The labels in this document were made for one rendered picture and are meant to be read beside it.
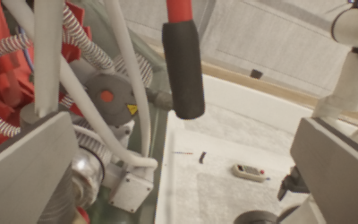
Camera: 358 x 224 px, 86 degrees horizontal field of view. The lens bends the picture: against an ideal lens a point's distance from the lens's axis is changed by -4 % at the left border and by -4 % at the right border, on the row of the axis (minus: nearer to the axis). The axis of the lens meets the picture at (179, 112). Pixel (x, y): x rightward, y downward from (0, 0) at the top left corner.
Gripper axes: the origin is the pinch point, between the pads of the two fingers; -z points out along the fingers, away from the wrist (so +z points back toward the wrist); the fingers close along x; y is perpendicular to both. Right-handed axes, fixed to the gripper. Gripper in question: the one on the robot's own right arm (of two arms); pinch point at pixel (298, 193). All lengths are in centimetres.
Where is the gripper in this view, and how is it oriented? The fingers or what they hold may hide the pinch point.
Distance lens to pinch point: 77.0
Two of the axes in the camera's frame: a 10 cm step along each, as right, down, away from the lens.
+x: -9.9, -1.1, 0.2
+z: 0.9, -8.9, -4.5
